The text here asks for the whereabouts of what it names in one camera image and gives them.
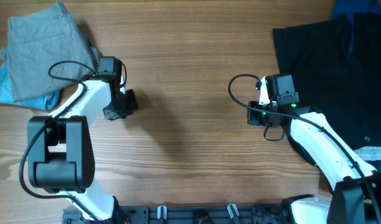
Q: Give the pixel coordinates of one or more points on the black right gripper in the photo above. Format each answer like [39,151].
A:
[254,113]

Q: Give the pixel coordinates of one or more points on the blue garment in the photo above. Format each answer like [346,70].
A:
[351,7]

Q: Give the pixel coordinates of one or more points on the folded blue denim jeans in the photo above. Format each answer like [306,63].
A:
[10,93]

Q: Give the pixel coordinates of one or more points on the black shirt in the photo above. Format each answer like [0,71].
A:
[336,65]

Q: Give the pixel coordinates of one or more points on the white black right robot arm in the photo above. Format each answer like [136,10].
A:
[355,184]

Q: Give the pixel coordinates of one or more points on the grey shorts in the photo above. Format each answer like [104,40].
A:
[54,28]

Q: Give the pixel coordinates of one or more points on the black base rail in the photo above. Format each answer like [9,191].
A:
[253,214]

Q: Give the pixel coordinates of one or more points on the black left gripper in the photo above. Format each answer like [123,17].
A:
[122,107]

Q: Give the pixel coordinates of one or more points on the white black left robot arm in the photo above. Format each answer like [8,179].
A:
[59,161]

